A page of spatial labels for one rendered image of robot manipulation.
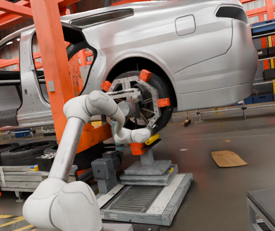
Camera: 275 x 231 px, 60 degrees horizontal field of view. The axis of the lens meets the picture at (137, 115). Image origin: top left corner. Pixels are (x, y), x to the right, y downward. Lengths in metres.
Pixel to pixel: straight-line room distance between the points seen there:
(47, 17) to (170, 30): 1.04
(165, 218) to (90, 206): 0.86
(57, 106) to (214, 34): 1.45
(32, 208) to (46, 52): 1.38
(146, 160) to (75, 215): 1.45
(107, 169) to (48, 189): 1.07
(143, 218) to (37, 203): 0.92
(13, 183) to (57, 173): 1.75
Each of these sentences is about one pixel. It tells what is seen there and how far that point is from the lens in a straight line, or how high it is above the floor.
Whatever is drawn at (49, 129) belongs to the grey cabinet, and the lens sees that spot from 8.11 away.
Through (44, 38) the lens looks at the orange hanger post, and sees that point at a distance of 2.26.
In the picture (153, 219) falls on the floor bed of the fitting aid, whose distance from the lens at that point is 1.90.
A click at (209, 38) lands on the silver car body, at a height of 1.32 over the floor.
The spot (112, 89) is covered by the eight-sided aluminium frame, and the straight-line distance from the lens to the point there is 2.27.
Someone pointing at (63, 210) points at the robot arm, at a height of 0.55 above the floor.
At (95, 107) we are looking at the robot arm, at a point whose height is 0.93.
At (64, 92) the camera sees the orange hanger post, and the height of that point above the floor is 1.07.
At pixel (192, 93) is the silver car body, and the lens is 2.16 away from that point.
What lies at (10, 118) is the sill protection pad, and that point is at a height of 0.90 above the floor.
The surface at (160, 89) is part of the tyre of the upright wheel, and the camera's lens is 2.16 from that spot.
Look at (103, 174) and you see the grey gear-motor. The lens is 2.26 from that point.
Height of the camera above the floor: 0.99
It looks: 6 degrees down
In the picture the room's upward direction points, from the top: 9 degrees counter-clockwise
